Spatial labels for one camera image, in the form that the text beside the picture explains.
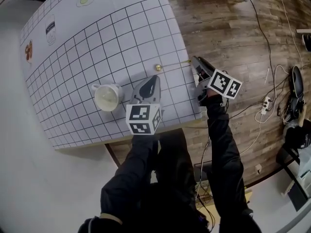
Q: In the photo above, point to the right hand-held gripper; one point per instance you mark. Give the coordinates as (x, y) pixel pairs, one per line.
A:
(223, 82)

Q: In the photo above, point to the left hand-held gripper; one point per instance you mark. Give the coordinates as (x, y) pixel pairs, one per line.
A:
(143, 115)

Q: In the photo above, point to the gold spoon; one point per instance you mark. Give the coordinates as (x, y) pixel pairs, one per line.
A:
(158, 67)

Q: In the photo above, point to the white cup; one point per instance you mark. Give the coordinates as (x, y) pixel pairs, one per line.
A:
(107, 97)

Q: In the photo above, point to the person's right forearm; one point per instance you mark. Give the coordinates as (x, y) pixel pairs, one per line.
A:
(224, 154)

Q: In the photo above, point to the person's left forearm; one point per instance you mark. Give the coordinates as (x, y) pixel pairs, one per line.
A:
(136, 169)

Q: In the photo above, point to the white grid-pattern table mat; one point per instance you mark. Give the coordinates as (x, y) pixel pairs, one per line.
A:
(97, 57)

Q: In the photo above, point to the white pen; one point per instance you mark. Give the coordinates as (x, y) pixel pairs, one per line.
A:
(267, 74)

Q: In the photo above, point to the white power strip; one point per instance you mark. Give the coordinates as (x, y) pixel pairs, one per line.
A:
(264, 105)

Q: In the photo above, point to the person's black-clothed body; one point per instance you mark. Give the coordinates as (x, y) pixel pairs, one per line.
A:
(175, 178)

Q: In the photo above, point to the black and grey helmet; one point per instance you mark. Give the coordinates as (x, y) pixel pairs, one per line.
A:
(297, 81)

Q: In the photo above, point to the black bag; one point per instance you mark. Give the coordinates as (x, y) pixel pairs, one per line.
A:
(297, 136)

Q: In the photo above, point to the white box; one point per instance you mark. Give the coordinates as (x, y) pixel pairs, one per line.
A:
(305, 169)

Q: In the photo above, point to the black metal frame table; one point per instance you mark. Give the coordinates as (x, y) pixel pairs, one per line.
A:
(291, 173)

